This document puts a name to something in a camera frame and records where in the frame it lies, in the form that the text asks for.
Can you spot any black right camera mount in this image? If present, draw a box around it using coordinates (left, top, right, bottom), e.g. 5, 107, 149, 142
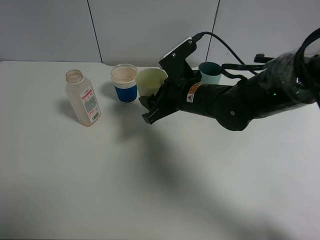
159, 37, 197, 86

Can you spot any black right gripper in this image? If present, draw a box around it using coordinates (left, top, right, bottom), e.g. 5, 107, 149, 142
139, 70, 213, 125

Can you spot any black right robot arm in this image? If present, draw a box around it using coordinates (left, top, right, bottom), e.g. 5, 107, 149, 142
139, 0, 320, 131

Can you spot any blue sleeved paper cup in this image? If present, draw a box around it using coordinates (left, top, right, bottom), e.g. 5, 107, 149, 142
110, 64, 138, 104

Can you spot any black right cable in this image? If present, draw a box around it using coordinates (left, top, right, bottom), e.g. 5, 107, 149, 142
191, 31, 266, 76

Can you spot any clear plastic drink bottle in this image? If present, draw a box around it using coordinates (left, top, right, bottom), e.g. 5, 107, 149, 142
65, 69, 101, 127

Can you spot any teal plastic cup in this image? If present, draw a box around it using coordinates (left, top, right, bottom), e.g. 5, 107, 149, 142
198, 62, 222, 85

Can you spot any pale green plastic cup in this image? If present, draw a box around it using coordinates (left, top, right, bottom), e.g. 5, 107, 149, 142
135, 68, 168, 97

